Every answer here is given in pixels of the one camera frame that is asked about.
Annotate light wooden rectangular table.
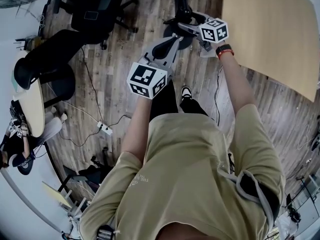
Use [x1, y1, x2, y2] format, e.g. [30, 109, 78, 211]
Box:
[221, 0, 320, 102]

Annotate black tripod stand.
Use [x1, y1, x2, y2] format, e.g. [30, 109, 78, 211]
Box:
[163, 18, 195, 52]

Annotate green notebook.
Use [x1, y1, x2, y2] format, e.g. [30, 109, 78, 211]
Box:
[11, 71, 23, 94]

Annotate white power strip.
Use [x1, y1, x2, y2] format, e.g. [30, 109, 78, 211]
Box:
[96, 120, 113, 136]

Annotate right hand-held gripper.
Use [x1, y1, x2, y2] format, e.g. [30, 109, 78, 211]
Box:
[177, 11, 230, 52]

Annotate round beige table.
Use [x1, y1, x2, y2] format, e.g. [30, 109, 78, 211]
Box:
[12, 50, 46, 138]

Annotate person's right forearm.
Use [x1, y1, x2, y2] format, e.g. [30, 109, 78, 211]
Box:
[212, 42, 257, 117]

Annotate yellow board on stand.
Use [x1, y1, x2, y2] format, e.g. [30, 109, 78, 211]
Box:
[41, 180, 88, 218]

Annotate black wristwatch with red trim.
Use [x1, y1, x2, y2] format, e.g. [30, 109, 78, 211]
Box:
[215, 43, 235, 60]

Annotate grey chest strap buckle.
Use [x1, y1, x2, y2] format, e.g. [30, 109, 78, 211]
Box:
[96, 225, 116, 240]

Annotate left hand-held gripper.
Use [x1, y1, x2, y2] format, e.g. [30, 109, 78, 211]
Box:
[126, 35, 183, 100]

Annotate black trousers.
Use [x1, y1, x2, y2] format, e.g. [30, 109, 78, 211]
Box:
[149, 80, 209, 122]

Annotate black and white shoe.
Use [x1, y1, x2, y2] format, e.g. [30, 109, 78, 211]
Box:
[181, 85, 193, 100]

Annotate black chair with headrest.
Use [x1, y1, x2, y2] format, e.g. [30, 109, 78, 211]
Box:
[13, 28, 76, 109]

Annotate black office chair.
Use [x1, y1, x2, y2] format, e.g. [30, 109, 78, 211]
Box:
[44, 0, 140, 50]

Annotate person's left forearm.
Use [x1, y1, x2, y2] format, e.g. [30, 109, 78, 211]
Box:
[119, 97, 154, 165]

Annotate olive t-shirt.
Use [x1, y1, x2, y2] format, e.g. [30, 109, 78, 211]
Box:
[79, 105, 286, 240]

